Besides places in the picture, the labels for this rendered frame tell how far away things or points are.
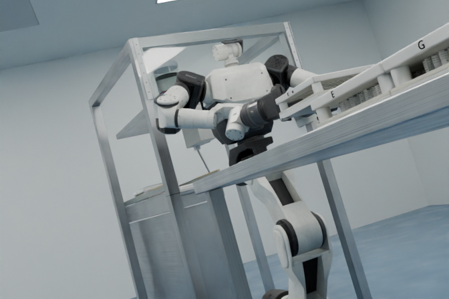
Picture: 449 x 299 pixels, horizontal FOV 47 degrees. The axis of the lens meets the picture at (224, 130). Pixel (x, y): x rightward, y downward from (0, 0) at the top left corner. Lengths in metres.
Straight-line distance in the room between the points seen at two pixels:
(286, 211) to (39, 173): 4.55
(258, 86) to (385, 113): 1.49
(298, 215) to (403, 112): 1.35
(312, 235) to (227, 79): 0.69
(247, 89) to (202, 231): 1.06
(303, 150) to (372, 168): 6.06
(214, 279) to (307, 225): 1.09
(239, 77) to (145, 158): 4.15
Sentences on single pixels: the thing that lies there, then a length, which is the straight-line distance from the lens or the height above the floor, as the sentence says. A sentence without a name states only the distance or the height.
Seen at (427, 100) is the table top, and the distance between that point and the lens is 0.60.
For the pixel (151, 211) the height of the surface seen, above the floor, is 0.84.
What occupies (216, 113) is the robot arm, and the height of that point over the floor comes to 1.09.
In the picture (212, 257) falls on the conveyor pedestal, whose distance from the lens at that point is 2.90.
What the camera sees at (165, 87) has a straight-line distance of 2.73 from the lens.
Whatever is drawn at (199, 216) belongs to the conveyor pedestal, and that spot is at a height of 0.74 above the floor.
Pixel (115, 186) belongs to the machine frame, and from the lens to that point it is 3.69.
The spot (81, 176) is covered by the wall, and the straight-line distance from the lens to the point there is 6.14.
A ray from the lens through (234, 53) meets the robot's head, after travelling 2.20.
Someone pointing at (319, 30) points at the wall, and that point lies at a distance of 7.05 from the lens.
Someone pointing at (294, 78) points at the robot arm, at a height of 1.21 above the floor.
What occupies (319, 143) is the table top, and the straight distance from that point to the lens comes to 0.79.
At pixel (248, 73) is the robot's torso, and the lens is 2.11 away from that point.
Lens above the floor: 0.81
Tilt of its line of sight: 7 degrees up
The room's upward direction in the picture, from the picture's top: 16 degrees counter-clockwise
